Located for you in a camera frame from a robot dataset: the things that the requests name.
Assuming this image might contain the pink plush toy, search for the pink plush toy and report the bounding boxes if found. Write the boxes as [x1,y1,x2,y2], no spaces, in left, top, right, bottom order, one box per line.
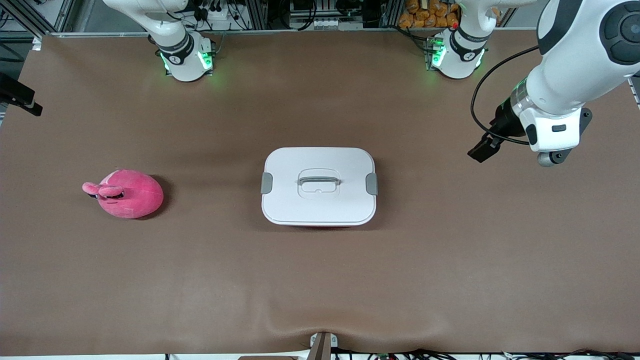
[82,169,165,220]

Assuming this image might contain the white box lid grey clips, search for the white box lid grey clips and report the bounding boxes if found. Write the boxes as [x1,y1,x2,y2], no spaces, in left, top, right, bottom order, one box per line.
[260,146,379,227]

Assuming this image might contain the pink plastic storage box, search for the pink plastic storage box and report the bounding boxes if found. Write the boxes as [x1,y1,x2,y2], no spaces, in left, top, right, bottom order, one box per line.
[280,223,361,229]

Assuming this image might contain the pile of orange items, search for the pile of orange items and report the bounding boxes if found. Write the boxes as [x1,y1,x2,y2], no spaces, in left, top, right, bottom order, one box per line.
[398,0,462,29]

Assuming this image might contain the brown table cover mat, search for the brown table cover mat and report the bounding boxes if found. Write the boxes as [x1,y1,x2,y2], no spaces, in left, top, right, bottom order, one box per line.
[0,29,640,357]

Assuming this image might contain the white power strip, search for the white power strip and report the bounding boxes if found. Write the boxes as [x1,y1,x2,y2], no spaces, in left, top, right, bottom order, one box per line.
[202,7,236,32]

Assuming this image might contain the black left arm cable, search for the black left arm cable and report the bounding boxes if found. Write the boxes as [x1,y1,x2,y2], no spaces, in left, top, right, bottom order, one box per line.
[470,46,541,147]

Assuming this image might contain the aluminium table edge rail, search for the aluminium table edge rail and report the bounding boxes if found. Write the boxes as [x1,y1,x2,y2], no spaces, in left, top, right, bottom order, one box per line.
[47,27,541,38]

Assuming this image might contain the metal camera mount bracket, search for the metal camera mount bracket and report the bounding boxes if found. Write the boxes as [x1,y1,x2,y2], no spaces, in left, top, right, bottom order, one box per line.
[308,331,339,360]

